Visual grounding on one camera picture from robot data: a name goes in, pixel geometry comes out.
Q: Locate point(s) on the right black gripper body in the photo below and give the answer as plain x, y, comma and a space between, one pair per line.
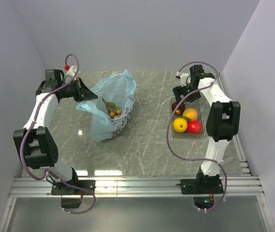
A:
184, 90

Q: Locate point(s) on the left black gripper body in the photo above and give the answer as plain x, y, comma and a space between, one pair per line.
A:
73, 90

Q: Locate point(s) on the dark red fake apple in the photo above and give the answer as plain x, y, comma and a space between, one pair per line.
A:
177, 108

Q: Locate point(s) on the orange fake orange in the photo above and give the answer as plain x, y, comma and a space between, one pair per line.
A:
190, 114

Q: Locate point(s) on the yellow fake lemon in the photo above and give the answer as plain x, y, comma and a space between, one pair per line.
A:
180, 125

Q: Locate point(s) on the brown fake longan bunch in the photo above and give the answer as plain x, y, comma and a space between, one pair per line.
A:
113, 110

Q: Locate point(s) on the light blue plastic bag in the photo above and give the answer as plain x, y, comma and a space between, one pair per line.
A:
119, 89

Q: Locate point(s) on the red fake tomato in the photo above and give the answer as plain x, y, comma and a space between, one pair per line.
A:
194, 127

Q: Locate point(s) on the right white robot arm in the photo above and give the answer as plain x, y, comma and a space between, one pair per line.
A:
222, 122

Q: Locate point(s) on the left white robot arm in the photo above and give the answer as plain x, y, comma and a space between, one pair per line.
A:
36, 148

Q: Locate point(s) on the clear plastic fruit tray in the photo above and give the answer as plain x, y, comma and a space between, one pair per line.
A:
187, 121

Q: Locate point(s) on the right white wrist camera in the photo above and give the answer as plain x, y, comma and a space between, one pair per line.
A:
184, 78

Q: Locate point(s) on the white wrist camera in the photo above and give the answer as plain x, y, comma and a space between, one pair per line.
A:
71, 71
184, 78

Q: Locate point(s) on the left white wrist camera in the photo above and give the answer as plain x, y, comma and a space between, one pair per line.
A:
71, 71

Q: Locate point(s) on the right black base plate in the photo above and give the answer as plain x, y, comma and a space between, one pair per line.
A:
194, 187

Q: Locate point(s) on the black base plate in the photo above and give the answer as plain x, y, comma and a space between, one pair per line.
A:
194, 187
85, 187

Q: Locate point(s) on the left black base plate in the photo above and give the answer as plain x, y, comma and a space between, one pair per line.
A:
85, 187

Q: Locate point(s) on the aluminium mounting rail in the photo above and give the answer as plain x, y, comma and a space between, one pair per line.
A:
137, 179

